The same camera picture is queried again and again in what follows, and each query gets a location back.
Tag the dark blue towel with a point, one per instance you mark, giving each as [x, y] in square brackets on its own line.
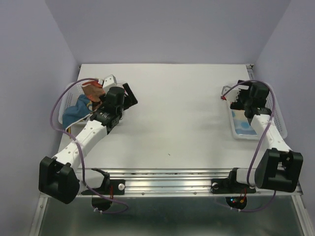
[74, 114]

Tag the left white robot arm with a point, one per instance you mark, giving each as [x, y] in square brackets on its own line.
[57, 175]

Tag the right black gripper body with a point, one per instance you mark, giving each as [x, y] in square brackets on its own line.
[243, 99]

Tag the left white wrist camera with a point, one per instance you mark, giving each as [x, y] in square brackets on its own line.
[108, 82]

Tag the left white plastic basket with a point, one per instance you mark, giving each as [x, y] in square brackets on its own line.
[70, 97]

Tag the orange brown bear towel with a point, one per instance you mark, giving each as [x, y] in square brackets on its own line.
[93, 90]

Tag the aluminium mounting rail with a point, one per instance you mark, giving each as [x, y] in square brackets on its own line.
[145, 183]

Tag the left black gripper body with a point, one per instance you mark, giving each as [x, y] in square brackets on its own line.
[120, 112]

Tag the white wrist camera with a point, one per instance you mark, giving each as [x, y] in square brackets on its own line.
[108, 82]
[233, 94]

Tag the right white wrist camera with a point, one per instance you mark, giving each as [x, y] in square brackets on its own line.
[233, 94]

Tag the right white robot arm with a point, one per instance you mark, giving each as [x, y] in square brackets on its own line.
[274, 166]

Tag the blue polka dot towel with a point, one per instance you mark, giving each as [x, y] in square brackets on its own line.
[241, 124]

